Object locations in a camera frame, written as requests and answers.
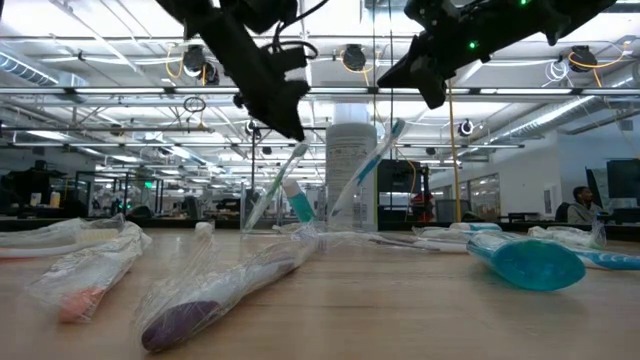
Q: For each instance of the black cabinet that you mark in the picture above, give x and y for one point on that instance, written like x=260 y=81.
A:
x=400 y=185

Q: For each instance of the orange toothbrush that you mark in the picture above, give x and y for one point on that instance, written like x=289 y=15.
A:
x=50 y=240
x=80 y=302

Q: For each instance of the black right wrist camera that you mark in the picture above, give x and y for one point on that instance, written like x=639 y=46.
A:
x=425 y=17

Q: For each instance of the purple toothbrush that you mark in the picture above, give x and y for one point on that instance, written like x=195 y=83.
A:
x=175 y=325

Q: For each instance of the person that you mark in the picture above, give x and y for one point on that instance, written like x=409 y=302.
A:
x=582 y=210

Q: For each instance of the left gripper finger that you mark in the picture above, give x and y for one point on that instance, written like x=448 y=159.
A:
x=271 y=122
x=285 y=107

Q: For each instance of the black monitor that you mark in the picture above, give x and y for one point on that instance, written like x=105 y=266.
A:
x=625 y=180

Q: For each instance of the white wipes canister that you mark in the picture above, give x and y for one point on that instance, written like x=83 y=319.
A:
x=350 y=170

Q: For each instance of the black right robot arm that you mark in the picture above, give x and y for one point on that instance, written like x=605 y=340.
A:
x=550 y=20

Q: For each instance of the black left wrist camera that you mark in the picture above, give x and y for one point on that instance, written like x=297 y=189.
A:
x=289 y=60

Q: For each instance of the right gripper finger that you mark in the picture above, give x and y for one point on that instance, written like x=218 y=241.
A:
x=407 y=70
x=437 y=82

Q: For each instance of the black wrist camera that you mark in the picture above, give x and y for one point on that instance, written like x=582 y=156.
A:
x=425 y=17
x=289 y=60

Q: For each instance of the black aluminium table frame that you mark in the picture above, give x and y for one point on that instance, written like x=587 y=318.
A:
x=150 y=223

